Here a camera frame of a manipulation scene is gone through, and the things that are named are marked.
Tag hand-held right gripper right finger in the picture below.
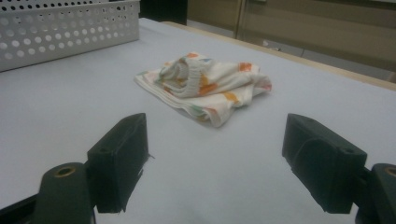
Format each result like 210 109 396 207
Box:
282 113 368 215

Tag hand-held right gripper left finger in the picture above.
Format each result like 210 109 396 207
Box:
87 112 149 215

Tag white cloth with colourful spots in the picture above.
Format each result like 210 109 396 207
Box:
134 51 273 128

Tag white perforated plastic basket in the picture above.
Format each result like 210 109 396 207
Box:
0 0 141 73

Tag wooden shelf unit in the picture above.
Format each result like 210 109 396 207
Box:
186 0 396 73

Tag black curtain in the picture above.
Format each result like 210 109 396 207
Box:
139 0 189 26

